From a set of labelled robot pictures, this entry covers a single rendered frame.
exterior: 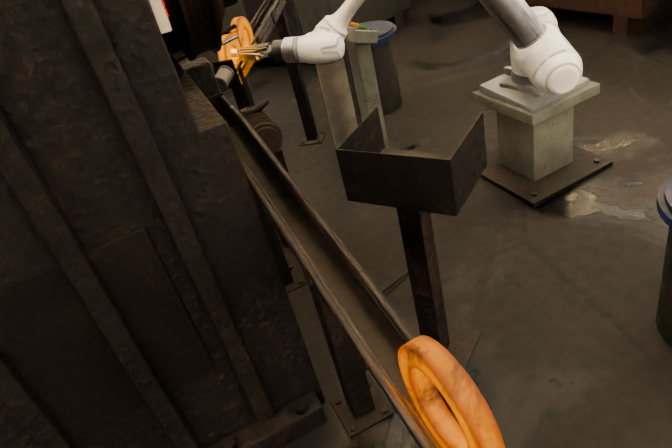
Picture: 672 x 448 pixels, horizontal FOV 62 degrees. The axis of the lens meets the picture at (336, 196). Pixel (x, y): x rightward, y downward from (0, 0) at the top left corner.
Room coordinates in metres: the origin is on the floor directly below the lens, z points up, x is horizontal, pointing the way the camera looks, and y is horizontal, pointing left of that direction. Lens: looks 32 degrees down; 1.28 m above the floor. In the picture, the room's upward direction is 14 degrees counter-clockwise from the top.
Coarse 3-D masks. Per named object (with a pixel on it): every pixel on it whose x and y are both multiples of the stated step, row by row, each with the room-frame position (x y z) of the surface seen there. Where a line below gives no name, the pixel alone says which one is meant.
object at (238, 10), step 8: (240, 0) 4.13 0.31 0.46; (232, 8) 4.12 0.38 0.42; (240, 8) 4.13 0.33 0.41; (224, 16) 4.12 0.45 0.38; (232, 16) 4.12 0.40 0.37; (224, 24) 4.12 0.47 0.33; (176, 56) 4.08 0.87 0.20; (200, 56) 4.11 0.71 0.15; (208, 56) 4.11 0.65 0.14; (216, 56) 4.11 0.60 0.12
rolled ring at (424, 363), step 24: (408, 360) 0.48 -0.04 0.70; (432, 360) 0.44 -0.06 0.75; (456, 360) 0.43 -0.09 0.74; (408, 384) 0.50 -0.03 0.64; (432, 384) 0.49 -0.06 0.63; (456, 384) 0.40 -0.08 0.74; (432, 408) 0.47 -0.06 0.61; (456, 408) 0.39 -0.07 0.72; (480, 408) 0.38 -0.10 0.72; (432, 432) 0.46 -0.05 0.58; (456, 432) 0.44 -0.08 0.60; (480, 432) 0.36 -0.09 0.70
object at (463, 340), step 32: (480, 128) 1.05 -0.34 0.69; (352, 160) 1.05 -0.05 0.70; (384, 160) 1.00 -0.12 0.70; (416, 160) 0.95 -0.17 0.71; (448, 160) 0.91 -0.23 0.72; (480, 160) 1.04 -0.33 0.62; (352, 192) 1.06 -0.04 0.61; (384, 192) 1.01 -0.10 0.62; (416, 192) 0.96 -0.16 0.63; (448, 192) 0.92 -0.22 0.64; (416, 224) 1.05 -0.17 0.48; (416, 256) 1.06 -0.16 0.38; (416, 288) 1.07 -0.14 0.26; (416, 320) 1.21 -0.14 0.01
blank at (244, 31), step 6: (234, 18) 2.15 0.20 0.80; (240, 18) 2.14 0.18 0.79; (240, 24) 2.12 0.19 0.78; (246, 24) 2.18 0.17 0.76; (234, 30) 2.09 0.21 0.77; (240, 30) 2.11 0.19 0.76; (246, 30) 2.17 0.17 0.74; (240, 36) 2.09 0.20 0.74; (246, 36) 2.18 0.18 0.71; (252, 36) 2.20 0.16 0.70; (240, 42) 2.07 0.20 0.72; (246, 42) 2.16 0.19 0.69
